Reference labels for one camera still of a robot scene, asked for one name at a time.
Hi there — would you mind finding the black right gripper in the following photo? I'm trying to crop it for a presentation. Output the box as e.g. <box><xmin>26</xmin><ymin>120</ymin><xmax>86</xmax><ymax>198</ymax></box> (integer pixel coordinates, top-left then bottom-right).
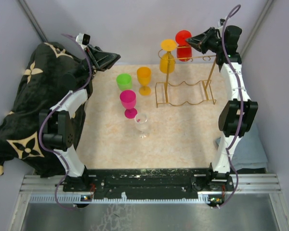
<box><xmin>184</xmin><ymin>27</ymin><xmax>223</xmax><ymax>55</ymax></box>

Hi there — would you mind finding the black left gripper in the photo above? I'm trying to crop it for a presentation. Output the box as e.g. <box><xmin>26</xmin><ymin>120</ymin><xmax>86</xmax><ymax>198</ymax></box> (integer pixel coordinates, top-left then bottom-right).
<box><xmin>75</xmin><ymin>43</ymin><xmax>120</xmax><ymax>78</ymax></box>

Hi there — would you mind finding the red plastic wine glass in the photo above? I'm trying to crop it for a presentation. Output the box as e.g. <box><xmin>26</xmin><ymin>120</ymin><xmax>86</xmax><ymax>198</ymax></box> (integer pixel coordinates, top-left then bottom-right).
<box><xmin>175</xmin><ymin>30</ymin><xmax>192</xmax><ymax>62</ymax></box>

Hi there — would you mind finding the green plastic wine glass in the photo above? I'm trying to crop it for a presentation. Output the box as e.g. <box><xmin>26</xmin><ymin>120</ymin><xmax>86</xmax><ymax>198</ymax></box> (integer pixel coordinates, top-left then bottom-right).
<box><xmin>116</xmin><ymin>73</ymin><xmax>132</xmax><ymax>91</ymax></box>

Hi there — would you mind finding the orange plastic wine glass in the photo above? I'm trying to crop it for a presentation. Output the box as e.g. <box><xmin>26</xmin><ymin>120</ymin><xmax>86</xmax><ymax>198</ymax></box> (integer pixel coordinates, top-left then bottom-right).
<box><xmin>137</xmin><ymin>66</ymin><xmax>151</xmax><ymax>96</ymax></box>
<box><xmin>159</xmin><ymin>39</ymin><xmax>177</xmax><ymax>74</ymax></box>

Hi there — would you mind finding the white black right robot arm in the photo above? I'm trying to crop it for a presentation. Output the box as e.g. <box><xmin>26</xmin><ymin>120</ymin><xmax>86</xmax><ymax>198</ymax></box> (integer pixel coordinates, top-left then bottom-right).
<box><xmin>186</xmin><ymin>26</ymin><xmax>258</xmax><ymax>191</ymax></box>

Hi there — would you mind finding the pink plastic wine glass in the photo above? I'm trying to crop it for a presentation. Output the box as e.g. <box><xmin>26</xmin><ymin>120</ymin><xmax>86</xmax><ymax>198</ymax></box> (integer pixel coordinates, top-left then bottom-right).
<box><xmin>119</xmin><ymin>90</ymin><xmax>138</xmax><ymax>119</ymax></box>

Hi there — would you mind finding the clear wine glass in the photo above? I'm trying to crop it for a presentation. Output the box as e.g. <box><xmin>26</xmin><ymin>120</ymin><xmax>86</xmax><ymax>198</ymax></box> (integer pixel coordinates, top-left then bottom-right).
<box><xmin>134</xmin><ymin>113</ymin><xmax>149</xmax><ymax>138</ymax></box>

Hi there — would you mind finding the black floral blanket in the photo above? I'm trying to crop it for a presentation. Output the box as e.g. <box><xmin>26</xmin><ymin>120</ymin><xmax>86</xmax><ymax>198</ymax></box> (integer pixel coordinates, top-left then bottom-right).
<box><xmin>0</xmin><ymin>42</ymin><xmax>90</xmax><ymax>178</ymax></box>

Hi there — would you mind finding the grey folded cloth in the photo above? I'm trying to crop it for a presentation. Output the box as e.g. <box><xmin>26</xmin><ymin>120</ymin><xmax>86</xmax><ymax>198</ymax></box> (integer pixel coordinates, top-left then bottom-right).
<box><xmin>215</xmin><ymin>122</ymin><xmax>268</xmax><ymax>169</ymax></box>

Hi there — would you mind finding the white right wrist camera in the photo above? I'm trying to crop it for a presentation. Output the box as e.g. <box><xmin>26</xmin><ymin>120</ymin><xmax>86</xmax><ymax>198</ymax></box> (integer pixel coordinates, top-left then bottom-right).
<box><xmin>217</xmin><ymin>18</ymin><xmax>225</xmax><ymax>29</ymax></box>

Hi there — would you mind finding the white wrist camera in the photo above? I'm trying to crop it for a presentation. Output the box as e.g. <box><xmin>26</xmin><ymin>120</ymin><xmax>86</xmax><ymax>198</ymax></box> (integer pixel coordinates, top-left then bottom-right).
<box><xmin>76</xmin><ymin>33</ymin><xmax>91</xmax><ymax>46</ymax></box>
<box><xmin>217</xmin><ymin>18</ymin><xmax>225</xmax><ymax>29</ymax></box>

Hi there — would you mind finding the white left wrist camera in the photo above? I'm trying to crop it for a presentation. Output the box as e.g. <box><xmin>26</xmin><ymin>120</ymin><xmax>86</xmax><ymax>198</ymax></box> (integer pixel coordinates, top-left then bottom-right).
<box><xmin>76</xmin><ymin>33</ymin><xmax>91</xmax><ymax>46</ymax></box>

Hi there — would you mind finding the gold wire glass rack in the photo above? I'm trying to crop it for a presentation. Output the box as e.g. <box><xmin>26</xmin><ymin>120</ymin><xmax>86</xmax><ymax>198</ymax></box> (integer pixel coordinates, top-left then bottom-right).
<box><xmin>155</xmin><ymin>46</ymin><xmax>216</xmax><ymax>107</ymax></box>

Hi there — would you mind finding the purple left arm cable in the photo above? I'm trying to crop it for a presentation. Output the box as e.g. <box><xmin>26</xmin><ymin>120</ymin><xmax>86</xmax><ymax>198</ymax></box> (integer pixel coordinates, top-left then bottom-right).
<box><xmin>38</xmin><ymin>33</ymin><xmax>92</xmax><ymax>211</ymax></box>

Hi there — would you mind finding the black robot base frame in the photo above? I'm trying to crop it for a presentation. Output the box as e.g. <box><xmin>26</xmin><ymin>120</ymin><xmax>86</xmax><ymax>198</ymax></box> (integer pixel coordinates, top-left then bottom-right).
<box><xmin>63</xmin><ymin>168</ymin><xmax>235</xmax><ymax>206</ymax></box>

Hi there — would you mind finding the white slotted cable duct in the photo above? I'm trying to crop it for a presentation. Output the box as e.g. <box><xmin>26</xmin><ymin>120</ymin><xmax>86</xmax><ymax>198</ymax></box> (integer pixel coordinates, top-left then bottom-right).
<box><xmin>28</xmin><ymin>193</ymin><xmax>224</xmax><ymax>203</ymax></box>

